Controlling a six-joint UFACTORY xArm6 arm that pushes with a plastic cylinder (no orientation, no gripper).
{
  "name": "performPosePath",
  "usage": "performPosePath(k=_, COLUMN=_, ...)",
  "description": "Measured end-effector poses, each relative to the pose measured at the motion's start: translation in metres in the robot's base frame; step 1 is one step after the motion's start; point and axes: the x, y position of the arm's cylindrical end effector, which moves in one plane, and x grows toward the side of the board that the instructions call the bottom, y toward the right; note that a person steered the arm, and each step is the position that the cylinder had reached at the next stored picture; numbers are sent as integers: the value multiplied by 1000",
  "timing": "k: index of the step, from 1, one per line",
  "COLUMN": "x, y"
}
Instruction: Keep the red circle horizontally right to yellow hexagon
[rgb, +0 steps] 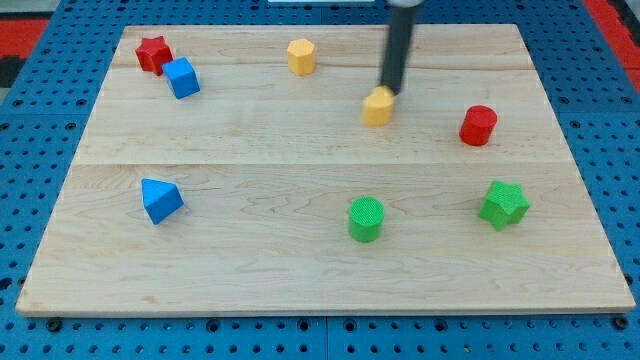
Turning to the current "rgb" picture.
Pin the green star block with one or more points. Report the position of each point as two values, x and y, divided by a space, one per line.
504 204

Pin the green cylinder block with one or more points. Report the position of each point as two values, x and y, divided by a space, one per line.
366 216

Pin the yellow heart block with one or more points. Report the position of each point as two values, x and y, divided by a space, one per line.
378 106

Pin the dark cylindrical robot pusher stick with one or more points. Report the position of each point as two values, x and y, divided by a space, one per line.
403 17

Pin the yellow hexagon block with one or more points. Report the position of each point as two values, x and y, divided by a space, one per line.
301 57

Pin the light wooden board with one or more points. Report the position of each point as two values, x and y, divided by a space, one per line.
268 164

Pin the blue triangle block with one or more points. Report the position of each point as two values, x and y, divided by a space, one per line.
160 199

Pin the blue cube block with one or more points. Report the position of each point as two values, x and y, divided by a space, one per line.
182 78

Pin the red cylinder block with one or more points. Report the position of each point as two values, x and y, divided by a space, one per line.
478 125

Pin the red star block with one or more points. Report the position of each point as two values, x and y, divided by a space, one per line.
153 53

